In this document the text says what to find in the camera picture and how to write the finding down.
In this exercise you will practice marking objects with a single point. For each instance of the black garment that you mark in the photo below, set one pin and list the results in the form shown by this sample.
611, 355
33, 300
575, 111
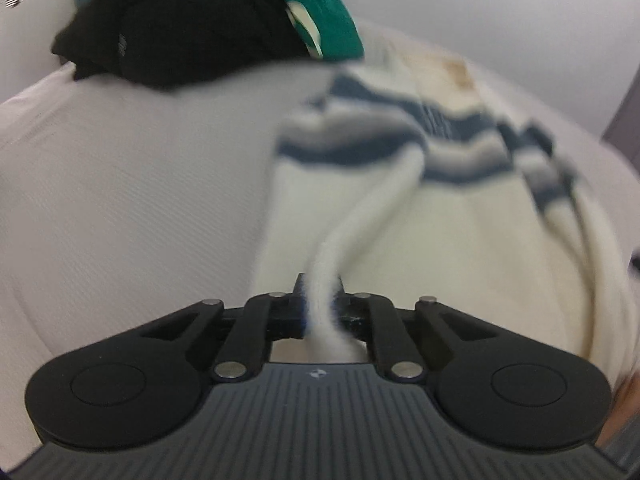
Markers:
190, 30

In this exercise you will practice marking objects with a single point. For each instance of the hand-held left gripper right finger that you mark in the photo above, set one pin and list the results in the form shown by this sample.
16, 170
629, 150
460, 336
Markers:
351, 317

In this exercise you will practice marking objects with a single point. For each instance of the white bed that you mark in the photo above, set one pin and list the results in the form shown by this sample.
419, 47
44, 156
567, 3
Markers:
125, 185

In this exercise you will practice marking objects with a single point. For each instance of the person's right forearm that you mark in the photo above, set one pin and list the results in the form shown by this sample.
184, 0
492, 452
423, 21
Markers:
627, 405

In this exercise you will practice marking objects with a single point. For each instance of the white navy striped sweater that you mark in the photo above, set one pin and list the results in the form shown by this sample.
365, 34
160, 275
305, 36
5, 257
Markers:
450, 240

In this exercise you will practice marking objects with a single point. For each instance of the green garment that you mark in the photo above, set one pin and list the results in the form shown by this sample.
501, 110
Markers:
330, 15

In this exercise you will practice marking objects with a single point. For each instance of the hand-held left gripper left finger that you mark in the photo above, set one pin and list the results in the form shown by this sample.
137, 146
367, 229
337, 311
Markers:
300, 306

